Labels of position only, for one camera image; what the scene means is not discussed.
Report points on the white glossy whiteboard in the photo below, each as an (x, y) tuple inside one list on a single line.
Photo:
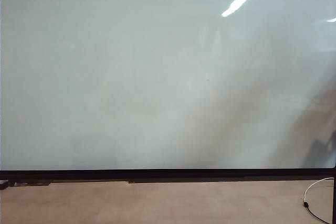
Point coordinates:
[(131, 64)]

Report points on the small black box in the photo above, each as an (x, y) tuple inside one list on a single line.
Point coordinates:
[(3, 184)]

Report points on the black whiteboard frame rail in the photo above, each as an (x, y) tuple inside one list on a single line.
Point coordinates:
[(168, 174)]

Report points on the black stand post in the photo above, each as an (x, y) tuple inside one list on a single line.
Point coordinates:
[(334, 200)]

